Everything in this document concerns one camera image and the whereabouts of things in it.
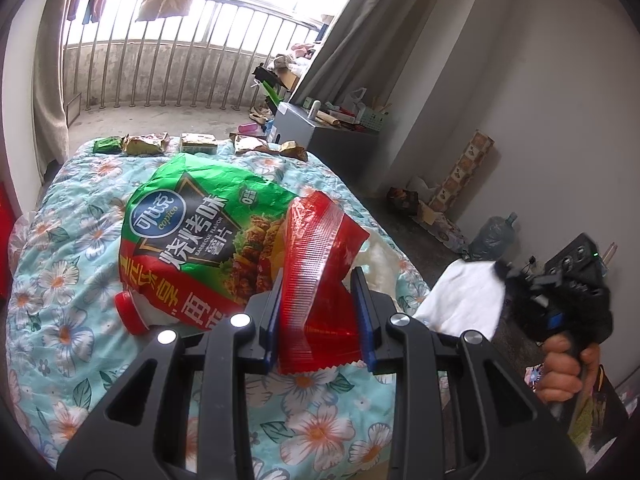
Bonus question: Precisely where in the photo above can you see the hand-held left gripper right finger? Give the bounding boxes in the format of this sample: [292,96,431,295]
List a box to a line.
[349,266,587,480]

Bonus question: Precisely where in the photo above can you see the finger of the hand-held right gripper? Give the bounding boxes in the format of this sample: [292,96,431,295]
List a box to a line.
[496,261,539,307]

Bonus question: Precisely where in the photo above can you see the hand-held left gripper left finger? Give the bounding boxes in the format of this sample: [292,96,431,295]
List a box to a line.
[56,270,286,480]

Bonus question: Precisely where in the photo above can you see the white tissue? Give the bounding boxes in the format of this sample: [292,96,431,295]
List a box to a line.
[414,259,507,337]

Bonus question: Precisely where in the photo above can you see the red snack wrapper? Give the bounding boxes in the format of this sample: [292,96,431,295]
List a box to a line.
[276,190,372,376]

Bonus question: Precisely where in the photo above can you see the green red chips bag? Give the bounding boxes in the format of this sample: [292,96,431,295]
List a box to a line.
[117,154,303,332]

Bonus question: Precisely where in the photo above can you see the orange yellow snack packet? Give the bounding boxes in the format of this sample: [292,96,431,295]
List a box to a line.
[179,133,219,154]

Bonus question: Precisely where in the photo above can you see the person's right hand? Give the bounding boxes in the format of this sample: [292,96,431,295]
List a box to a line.
[536,334,602,407]

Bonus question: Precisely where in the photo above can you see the clear water jug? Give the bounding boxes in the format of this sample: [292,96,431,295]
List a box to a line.
[469,211,519,262]

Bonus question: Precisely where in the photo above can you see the floor clutter pile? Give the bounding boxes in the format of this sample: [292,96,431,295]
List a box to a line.
[386,176,472,254]

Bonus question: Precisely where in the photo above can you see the tall patterned cardboard box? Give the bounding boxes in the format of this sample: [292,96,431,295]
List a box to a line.
[428,129,499,214]

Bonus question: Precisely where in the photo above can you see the brown snack packet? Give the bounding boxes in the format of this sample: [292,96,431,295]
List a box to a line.
[278,142,309,162]
[234,137,271,156]
[123,132,171,157]

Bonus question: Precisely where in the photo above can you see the grey cabinet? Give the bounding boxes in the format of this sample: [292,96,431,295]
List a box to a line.
[273,101,382,173]

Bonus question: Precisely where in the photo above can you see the floral turquoise blanket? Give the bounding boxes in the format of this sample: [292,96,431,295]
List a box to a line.
[6,147,433,480]

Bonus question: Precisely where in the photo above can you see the green plastic basket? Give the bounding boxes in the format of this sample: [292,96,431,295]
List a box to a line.
[357,104,392,134]

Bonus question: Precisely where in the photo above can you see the metal window railing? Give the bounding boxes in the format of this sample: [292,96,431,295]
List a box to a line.
[61,0,322,112]

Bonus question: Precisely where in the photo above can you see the grey curtain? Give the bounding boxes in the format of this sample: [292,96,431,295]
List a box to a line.
[289,0,453,107]

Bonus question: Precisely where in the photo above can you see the beige curtain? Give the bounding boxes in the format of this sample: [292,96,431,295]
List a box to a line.
[31,4,72,167]

